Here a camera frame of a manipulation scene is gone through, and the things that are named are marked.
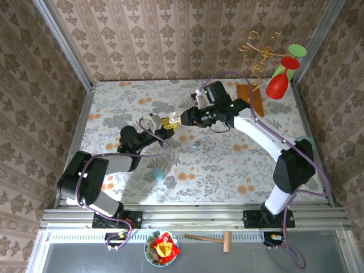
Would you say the red plastic goblet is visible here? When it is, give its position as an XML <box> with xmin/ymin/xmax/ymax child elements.
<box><xmin>265</xmin><ymin>56</ymin><xmax>301</xmax><ymax>100</ymax></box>

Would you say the blue translucent plastic cup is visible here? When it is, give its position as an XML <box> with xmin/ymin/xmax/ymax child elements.
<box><xmin>295</xmin><ymin>135</ymin><xmax>317</xmax><ymax>153</ymax></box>

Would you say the green plastic goblet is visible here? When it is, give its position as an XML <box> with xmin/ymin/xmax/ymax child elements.
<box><xmin>271</xmin><ymin>44</ymin><xmax>308</xmax><ymax>82</ymax></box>

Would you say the red yellow snack packet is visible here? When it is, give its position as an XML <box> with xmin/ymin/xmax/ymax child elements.
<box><xmin>150</xmin><ymin>231</ymin><xmax>180</xmax><ymax>259</ymax></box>

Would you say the patterned ceramic bowl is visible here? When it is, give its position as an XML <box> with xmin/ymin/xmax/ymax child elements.
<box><xmin>143</xmin><ymin>229</ymin><xmax>179</xmax><ymax>267</ymax></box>

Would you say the wooden mallet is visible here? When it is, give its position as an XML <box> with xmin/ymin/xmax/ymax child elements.
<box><xmin>184</xmin><ymin>231</ymin><xmax>233</xmax><ymax>254</ymax></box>

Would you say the grey metal shelf panel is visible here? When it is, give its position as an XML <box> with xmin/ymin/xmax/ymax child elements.
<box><xmin>27</xmin><ymin>227</ymin><xmax>364</xmax><ymax>273</ymax></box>

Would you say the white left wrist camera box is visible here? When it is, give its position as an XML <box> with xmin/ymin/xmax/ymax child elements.
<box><xmin>141</xmin><ymin>113</ymin><xmax>163</xmax><ymax>134</ymax></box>

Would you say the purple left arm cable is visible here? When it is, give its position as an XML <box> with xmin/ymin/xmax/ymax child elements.
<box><xmin>76</xmin><ymin>117</ymin><xmax>172</xmax><ymax>251</ymax></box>

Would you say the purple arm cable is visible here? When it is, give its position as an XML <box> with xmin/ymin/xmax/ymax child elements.
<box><xmin>76</xmin><ymin>117</ymin><xmax>172</xmax><ymax>251</ymax></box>
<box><xmin>198</xmin><ymin>71</ymin><xmax>332</xmax><ymax>270</ymax></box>

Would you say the gold wire stand wooden base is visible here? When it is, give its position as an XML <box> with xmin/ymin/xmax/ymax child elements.
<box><xmin>236</xmin><ymin>30</ymin><xmax>285</xmax><ymax>118</ymax></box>

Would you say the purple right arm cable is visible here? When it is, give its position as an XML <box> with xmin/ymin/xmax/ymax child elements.
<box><xmin>198</xmin><ymin>71</ymin><xmax>332</xmax><ymax>270</ymax></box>

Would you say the aluminium frame side rail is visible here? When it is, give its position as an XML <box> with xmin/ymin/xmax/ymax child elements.
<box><xmin>53</xmin><ymin>85</ymin><xmax>97</xmax><ymax>208</ymax></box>
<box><xmin>292</xmin><ymin>85</ymin><xmax>336</xmax><ymax>208</ymax></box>

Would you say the aluminium frame base beam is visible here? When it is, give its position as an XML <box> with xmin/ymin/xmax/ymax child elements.
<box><xmin>39</xmin><ymin>203</ymin><xmax>352</xmax><ymax>230</ymax></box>

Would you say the black cable connector bracket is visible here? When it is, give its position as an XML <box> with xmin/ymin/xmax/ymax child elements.
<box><xmin>263</xmin><ymin>231</ymin><xmax>285</xmax><ymax>247</ymax></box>
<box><xmin>104</xmin><ymin>231</ymin><xmax>128</xmax><ymax>246</ymax></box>

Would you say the aluminium frame post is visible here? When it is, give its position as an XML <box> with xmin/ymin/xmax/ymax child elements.
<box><xmin>32</xmin><ymin>0</ymin><xmax>94</xmax><ymax>91</ymax></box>
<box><xmin>289</xmin><ymin>0</ymin><xmax>348</xmax><ymax>88</ymax></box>

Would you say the white slotted cable duct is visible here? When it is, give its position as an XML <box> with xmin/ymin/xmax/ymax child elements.
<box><xmin>45</xmin><ymin>229</ymin><xmax>285</xmax><ymax>243</ymax></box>

